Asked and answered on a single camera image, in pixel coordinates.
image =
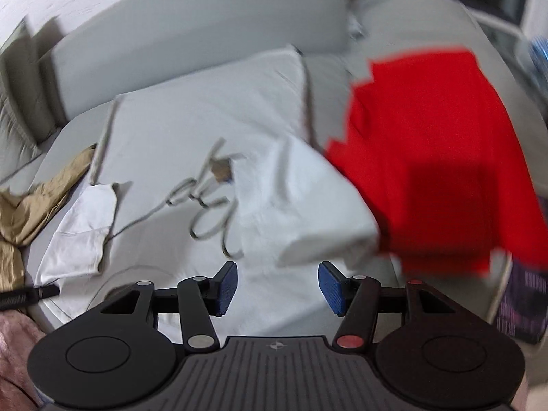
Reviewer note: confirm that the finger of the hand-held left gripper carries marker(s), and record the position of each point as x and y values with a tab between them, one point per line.
25	297

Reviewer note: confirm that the pink fuzzy cloth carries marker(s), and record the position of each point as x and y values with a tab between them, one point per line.
15	351

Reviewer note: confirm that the olive green cushion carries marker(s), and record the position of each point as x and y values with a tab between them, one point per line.
17	64

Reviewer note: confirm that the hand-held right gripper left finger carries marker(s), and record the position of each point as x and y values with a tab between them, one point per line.
227	284

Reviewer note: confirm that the red folded garment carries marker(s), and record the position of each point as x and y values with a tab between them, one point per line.
428	137

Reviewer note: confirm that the blue object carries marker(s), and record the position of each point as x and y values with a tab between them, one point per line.
539	51

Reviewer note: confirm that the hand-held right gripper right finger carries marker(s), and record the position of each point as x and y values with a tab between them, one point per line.
332	287

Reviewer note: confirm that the glass side table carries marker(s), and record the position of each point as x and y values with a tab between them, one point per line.
509	47

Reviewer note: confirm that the tan garment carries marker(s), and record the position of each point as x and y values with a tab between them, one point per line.
25	205

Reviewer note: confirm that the light blue cloth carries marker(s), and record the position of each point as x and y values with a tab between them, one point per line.
355	25

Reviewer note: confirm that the dark purple patterned cloth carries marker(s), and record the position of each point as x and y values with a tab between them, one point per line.
524	304

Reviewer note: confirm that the grey sofa back cushion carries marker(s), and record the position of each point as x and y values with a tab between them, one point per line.
192	21

